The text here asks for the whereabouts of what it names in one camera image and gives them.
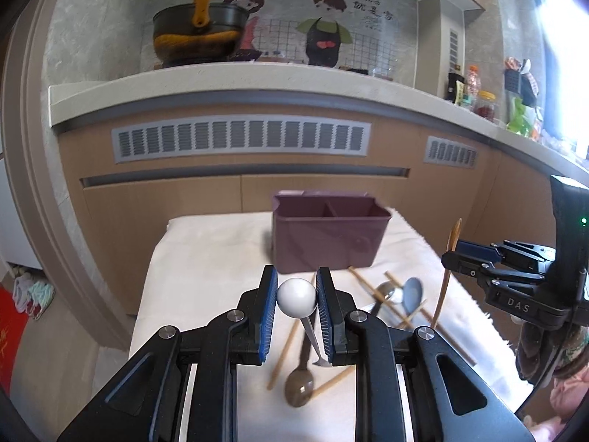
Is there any wooden spoon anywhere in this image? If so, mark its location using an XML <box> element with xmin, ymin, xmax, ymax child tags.
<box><xmin>430</xmin><ymin>218</ymin><xmax>462</xmax><ymax>329</ymax></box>

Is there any steel spoon white ball handle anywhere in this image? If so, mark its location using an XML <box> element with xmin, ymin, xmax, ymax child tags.
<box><xmin>276</xmin><ymin>277</ymin><xmax>331</xmax><ymax>367</ymax></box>

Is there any blue grey plastic spoon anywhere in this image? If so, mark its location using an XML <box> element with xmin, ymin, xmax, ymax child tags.
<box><xmin>401</xmin><ymin>277</ymin><xmax>423</xmax><ymax>315</ymax></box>

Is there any dark translucent plastic spoon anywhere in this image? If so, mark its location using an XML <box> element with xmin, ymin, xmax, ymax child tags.
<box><xmin>285</xmin><ymin>335</ymin><xmax>314</xmax><ymax>408</ymax></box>

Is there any black handled dark spoon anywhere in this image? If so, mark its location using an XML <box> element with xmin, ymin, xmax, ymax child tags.
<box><xmin>370</xmin><ymin>281</ymin><xmax>408</xmax><ymax>326</ymax></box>

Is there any gloved hand holding right gripper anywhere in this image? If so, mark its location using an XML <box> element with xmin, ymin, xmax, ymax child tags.
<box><xmin>516</xmin><ymin>322</ymin><xmax>588</xmax><ymax>386</ymax></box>

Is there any maroon plastic utensil caddy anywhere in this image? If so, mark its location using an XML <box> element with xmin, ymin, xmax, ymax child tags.
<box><xmin>272</xmin><ymin>190</ymin><xmax>391</xmax><ymax>274</ymax></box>

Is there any small grey vent grille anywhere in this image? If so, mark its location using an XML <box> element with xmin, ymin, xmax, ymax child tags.
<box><xmin>423</xmin><ymin>136</ymin><xmax>478</xmax><ymax>169</ymax></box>

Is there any green plastic bag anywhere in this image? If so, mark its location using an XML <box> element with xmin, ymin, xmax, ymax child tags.
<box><xmin>506</xmin><ymin>97</ymin><xmax>536</xmax><ymax>138</ymax></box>

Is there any yellow lid glass jar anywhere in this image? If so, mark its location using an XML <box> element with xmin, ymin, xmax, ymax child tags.
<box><xmin>473</xmin><ymin>90</ymin><xmax>496</xmax><ymax>122</ymax></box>

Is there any orange capped plastic bottle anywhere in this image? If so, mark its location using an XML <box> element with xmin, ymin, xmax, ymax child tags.
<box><xmin>462</xmin><ymin>65</ymin><xmax>481</xmax><ymax>108</ymax></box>

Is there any dark soy sauce bottle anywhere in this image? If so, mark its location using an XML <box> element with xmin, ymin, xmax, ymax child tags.
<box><xmin>445</xmin><ymin>72</ymin><xmax>465</xmax><ymax>105</ymax></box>

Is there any long grey vent grille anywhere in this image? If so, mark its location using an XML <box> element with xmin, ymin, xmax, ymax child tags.
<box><xmin>111</xmin><ymin>114</ymin><xmax>371</xmax><ymax>164</ymax></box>

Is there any crumpled cloth on floor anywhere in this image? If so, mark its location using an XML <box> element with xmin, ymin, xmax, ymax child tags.
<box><xmin>12</xmin><ymin>273</ymin><xmax>55</xmax><ymax>320</ymax></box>

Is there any red floor mat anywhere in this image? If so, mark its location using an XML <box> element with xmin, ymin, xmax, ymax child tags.
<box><xmin>0</xmin><ymin>287</ymin><xmax>29</xmax><ymax>394</ymax></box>

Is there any cartoon kitchen wall sticker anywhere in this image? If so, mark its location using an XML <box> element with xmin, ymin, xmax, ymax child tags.
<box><xmin>215</xmin><ymin>0</ymin><xmax>396</xmax><ymax>75</ymax></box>

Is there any black wok orange handle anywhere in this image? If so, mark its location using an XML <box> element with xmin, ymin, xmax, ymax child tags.
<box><xmin>153</xmin><ymin>0</ymin><xmax>248</xmax><ymax>67</ymax></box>

